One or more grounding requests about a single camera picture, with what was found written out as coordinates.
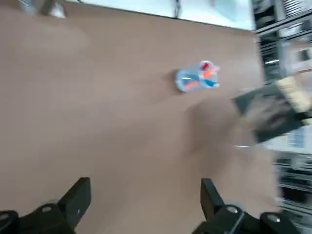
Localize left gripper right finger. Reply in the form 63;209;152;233
195;178;303;234

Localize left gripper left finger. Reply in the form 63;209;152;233
0;177;91;234

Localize dark book with hand cover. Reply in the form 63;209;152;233
231;75;312;144

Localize blue pen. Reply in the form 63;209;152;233
187;76;220;88

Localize orange pen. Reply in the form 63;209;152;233
184;67;219;90

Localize clear plastic pen cup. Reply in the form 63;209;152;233
175;60;221;93

